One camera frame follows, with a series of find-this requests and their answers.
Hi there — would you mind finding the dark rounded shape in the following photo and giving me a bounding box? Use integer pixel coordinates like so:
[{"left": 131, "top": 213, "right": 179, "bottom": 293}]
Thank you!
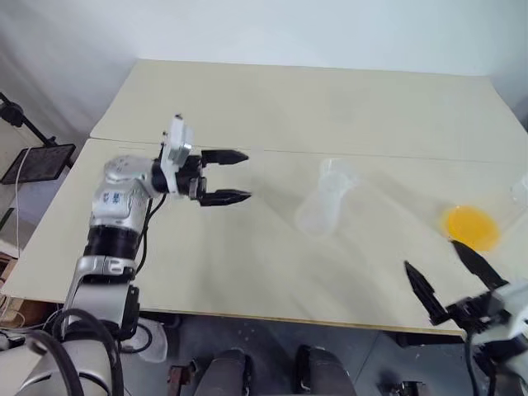
[
  {"left": 196, "top": 348, "right": 253, "bottom": 396},
  {"left": 293, "top": 344, "right": 354, "bottom": 396}
]

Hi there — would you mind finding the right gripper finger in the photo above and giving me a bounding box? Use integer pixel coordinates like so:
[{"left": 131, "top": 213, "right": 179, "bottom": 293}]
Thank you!
[
  {"left": 403, "top": 259, "right": 449, "bottom": 328},
  {"left": 450, "top": 239, "right": 509, "bottom": 293}
]

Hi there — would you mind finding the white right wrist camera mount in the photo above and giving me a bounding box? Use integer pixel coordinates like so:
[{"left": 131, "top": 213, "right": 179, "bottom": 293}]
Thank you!
[{"left": 489, "top": 279, "right": 528, "bottom": 343}]

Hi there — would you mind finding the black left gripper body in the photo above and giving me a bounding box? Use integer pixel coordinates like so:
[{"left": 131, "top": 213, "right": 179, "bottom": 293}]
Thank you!
[{"left": 175, "top": 153, "right": 208, "bottom": 203}]

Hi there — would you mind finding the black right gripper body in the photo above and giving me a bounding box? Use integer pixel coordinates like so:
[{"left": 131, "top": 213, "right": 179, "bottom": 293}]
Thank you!
[{"left": 444, "top": 288, "right": 513, "bottom": 336}]

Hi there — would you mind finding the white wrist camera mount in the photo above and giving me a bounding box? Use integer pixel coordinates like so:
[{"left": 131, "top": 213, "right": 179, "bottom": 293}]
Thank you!
[
  {"left": 489, "top": 279, "right": 528, "bottom": 343},
  {"left": 158, "top": 113, "right": 196, "bottom": 196}
]

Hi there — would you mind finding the silver robot torso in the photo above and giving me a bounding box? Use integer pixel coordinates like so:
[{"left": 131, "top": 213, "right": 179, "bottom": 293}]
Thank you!
[{"left": 0, "top": 329, "right": 115, "bottom": 396}]

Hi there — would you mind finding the brown cardboard box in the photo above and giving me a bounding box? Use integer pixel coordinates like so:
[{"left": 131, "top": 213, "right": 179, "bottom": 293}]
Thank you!
[{"left": 0, "top": 295, "right": 46, "bottom": 331}]

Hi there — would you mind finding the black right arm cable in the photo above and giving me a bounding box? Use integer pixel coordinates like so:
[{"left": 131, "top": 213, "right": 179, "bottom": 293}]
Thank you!
[{"left": 462, "top": 328, "right": 482, "bottom": 396}]

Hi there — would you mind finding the black tripod stand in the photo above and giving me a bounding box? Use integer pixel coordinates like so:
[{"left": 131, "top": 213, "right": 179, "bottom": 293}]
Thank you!
[{"left": 0, "top": 143, "right": 78, "bottom": 186}]

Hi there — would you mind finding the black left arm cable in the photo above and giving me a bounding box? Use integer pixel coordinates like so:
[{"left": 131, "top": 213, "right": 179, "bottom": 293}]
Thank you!
[{"left": 134, "top": 192, "right": 169, "bottom": 276}]

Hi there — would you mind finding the clear plastic funnel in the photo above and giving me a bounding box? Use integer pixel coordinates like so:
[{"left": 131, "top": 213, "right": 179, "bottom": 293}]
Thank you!
[{"left": 508, "top": 172, "right": 528, "bottom": 207}]

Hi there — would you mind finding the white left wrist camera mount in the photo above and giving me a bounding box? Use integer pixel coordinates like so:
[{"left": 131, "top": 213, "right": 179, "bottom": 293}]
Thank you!
[{"left": 158, "top": 113, "right": 196, "bottom": 196}]

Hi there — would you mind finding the white plastic base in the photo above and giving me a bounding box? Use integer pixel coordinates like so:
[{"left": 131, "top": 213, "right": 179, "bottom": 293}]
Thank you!
[{"left": 131, "top": 318, "right": 169, "bottom": 365}]

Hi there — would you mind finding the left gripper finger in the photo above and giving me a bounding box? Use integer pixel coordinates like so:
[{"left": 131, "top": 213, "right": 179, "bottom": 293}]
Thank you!
[
  {"left": 200, "top": 148, "right": 250, "bottom": 167},
  {"left": 198, "top": 188, "right": 253, "bottom": 208}
]

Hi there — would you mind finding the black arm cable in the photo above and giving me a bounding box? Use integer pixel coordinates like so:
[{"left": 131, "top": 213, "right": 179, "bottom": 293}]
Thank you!
[
  {"left": 462, "top": 328, "right": 482, "bottom": 396},
  {"left": 134, "top": 192, "right": 169, "bottom": 276}
]

